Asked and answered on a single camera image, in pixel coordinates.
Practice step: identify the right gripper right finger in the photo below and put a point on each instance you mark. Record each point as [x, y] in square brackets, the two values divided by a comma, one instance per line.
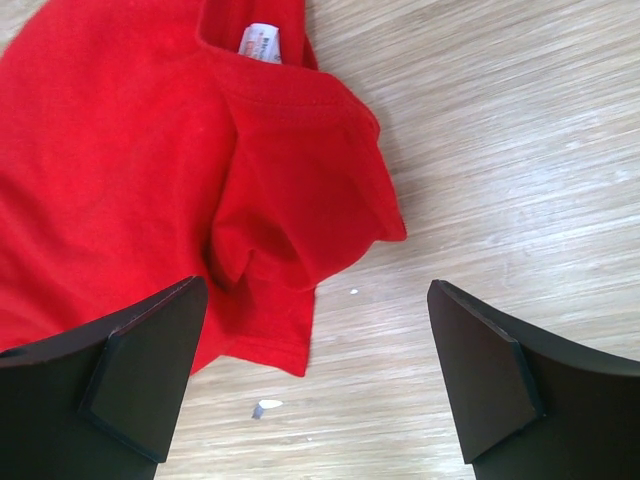
[529, 404]

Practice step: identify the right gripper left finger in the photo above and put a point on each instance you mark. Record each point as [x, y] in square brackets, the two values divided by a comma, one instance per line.
[101, 401]

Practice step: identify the red t shirt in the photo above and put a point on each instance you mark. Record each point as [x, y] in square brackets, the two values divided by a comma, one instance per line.
[144, 142]

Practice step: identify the white paper scrap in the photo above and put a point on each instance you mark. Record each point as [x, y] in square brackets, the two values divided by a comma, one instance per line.
[264, 405]

